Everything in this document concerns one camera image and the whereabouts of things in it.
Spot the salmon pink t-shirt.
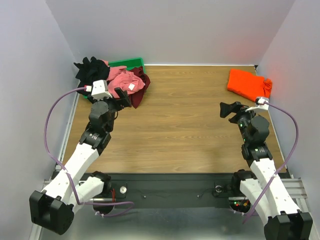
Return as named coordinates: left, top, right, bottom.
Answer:
left=107, top=65, right=139, bottom=98

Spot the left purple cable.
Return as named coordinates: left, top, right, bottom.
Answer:
left=43, top=86, right=135, bottom=218

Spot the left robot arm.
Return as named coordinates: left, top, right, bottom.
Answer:
left=29, top=86, right=134, bottom=235

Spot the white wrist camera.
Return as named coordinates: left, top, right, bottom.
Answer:
left=85, top=80, right=113, bottom=101
left=245, top=96, right=269, bottom=114

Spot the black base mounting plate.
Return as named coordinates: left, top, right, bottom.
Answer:
left=110, top=173, right=245, bottom=209

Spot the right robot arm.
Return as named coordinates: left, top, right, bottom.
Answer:
left=220, top=97, right=313, bottom=240

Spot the green plastic bin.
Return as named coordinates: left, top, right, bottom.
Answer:
left=82, top=57, right=146, bottom=100

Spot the folded orange t-shirt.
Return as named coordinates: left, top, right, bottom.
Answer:
left=227, top=69, right=273, bottom=102

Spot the maroon t-shirt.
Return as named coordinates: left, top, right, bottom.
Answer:
left=130, top=66, right=151, bottom=109

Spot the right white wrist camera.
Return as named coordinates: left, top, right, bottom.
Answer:
left=245, top=96, right=269, bottom=114

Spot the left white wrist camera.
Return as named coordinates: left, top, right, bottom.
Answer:
left=85, top=80, right=113, bottom=101

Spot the black t-shirt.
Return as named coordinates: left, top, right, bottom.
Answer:
left=73, top=56, right=110, bottom=88

